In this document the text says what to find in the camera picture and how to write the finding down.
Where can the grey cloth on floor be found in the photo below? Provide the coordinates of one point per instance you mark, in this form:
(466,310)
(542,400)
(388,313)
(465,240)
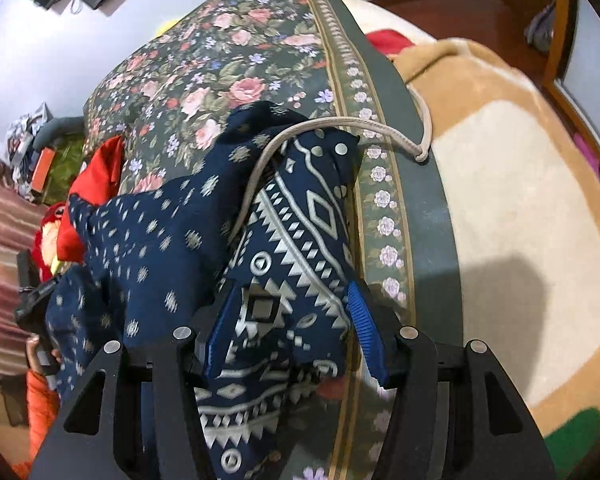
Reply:
(542,25)

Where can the navy patterned hoodie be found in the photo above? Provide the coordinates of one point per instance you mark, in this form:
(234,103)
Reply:
(150,240)

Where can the grey plush cushion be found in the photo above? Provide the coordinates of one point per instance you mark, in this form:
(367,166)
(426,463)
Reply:
(60,127)

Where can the green patterned bag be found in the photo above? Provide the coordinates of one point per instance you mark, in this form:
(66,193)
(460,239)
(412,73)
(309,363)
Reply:
(70,160)

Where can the orange box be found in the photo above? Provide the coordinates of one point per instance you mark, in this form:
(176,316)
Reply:
(42,170)

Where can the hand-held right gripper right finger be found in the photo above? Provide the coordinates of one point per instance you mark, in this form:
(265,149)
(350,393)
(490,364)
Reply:
(367,330)

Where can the striped brown curtain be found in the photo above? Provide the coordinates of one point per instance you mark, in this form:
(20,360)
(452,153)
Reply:
(5,240)

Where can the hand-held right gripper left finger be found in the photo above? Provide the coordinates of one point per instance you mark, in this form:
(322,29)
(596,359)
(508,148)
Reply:
(220,340)

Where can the red and yellow plush toy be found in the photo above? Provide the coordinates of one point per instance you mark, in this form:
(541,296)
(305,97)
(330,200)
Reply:
(47,240)

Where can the pink object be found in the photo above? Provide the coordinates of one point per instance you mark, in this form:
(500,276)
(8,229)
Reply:
(592,155)

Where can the red cloth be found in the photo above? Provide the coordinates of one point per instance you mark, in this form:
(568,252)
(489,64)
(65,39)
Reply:
(387,42)
(100,175)

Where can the beige and cream blanket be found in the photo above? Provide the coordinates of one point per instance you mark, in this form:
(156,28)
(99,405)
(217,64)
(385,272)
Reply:
(505,210)

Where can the pile of clutter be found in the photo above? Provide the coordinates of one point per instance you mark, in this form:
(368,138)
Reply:
(22,135)

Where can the dark green floral blanket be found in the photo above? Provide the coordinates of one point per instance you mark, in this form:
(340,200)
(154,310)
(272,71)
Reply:
(205,60)

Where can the person's left hand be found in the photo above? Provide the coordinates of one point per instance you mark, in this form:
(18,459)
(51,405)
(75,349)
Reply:
(32,350)

